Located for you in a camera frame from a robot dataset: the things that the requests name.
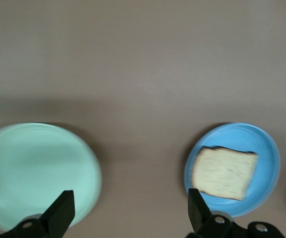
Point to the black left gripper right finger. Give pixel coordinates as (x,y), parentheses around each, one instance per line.
(202,220)

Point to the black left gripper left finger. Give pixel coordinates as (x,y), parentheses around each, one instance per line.
(58,215)

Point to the blue round plate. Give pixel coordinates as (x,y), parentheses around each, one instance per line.
(267,161)

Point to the toast slice with dark crust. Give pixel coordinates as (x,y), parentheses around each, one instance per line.
(225,171)

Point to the mint green round plate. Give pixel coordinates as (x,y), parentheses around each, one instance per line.
(33,168)

